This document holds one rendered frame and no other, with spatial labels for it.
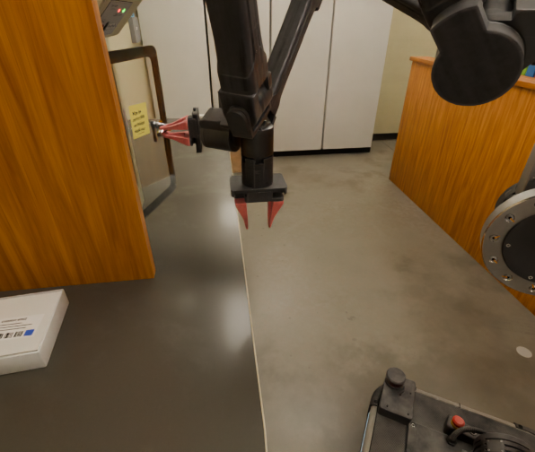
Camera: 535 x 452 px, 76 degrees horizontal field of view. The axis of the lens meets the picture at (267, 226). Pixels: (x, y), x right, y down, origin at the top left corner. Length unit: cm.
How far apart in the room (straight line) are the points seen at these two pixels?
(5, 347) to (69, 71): 47
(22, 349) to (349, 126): 391
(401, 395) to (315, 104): 322
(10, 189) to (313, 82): 351
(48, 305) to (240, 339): 38
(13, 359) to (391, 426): 116
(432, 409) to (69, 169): 137
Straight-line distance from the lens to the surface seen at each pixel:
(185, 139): 92
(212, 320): 71
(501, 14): 42
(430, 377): 193
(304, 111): 405
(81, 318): 80
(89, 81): 68
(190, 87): 389
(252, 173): 61
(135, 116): 92
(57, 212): 79
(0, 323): 81
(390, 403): 144
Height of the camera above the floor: 146
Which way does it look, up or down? 32 degrees down
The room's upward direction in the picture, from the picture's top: straight up
